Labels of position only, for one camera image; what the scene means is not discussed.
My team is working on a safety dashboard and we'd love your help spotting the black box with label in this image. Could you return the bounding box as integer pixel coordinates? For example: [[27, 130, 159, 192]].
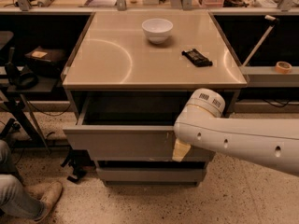
[[25, 47, 67, 77]]

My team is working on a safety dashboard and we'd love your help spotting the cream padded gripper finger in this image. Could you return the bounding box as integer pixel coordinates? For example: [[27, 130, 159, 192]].
[[172, 139, 191, 162]]

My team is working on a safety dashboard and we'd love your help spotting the black headset on stand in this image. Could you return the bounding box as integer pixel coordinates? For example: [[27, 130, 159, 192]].
[[5, 47, 38, 90]]

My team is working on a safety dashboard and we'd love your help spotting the grey drawer cabinet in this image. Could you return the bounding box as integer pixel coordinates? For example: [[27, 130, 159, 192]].
[[63, 9, 247, 185]]

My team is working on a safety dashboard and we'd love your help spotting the white ceramic bowl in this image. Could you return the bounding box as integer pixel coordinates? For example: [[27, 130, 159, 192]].
[[142, 18, 173, 44]]

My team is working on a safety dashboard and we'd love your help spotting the grey drawer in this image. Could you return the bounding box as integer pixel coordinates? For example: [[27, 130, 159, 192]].
[[63, 95, 216, 162], [96, 168, 206, 183]]

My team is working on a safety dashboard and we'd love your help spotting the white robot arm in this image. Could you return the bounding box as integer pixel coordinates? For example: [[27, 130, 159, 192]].
[[174, 89, 299, 176]]

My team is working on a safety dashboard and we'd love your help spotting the black snack bar packet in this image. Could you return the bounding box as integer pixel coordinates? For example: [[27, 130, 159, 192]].
[[181, 49, 213, 67]]

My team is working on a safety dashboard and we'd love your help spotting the black strap bag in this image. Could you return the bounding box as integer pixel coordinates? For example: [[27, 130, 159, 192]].
[[61, 148, 94, 184]]

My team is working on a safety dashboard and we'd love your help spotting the grey bottom drawer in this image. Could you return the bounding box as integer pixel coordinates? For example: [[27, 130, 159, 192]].
[[96, 168, 206, 183]]

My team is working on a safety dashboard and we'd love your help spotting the grey top drawer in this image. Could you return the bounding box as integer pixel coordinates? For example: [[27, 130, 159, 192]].
[[63, 95, 216, 162]]

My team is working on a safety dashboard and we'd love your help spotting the blue jeans leg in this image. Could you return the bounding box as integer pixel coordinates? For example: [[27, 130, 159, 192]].
[[0, 140, 45, 220]]

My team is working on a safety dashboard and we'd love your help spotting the masking tape roll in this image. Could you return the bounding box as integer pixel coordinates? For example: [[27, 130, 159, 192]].
[[275, 62, 292, 74]]

